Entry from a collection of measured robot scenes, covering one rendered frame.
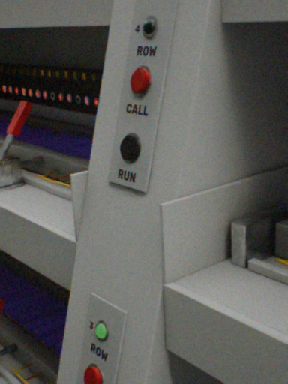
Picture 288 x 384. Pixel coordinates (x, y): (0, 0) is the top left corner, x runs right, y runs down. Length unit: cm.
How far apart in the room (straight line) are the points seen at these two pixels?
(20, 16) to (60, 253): 22
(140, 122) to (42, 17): 18
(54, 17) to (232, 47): 19
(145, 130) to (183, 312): 11
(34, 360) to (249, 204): 32
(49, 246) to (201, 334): 17
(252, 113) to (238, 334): 14
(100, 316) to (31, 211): 14
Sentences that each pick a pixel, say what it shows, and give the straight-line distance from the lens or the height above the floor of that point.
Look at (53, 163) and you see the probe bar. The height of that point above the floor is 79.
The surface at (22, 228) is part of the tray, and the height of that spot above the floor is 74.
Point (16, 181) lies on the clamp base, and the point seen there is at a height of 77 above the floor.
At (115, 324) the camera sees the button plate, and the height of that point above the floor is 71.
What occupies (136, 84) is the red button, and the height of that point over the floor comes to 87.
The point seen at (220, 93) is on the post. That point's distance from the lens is 36.
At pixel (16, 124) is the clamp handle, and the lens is 59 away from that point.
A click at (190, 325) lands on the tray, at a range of 35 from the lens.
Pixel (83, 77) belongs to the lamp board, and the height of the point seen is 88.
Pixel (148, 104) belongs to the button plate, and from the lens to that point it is 37.
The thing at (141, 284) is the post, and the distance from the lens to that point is 38.
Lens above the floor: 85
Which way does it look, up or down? 7 degrees down
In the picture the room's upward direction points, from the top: 9 degrees clockwise
